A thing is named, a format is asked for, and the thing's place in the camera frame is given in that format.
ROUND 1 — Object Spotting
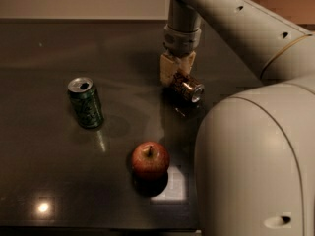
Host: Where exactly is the green soda can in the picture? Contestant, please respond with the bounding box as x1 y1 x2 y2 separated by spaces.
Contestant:
68 77 104 129

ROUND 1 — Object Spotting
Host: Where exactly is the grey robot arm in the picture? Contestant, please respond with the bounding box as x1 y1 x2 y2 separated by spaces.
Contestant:
179 0 315 236

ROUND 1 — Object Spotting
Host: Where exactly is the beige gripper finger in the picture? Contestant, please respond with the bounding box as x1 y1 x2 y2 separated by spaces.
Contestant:
159 53 179 87
180 51 196 74

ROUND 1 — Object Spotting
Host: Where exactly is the red apple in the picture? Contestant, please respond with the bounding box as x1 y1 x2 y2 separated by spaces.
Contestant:
131 141 170 181

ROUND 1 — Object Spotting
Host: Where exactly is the orange soda can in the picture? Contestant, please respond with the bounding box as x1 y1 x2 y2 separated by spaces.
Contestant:
170 70 205 103

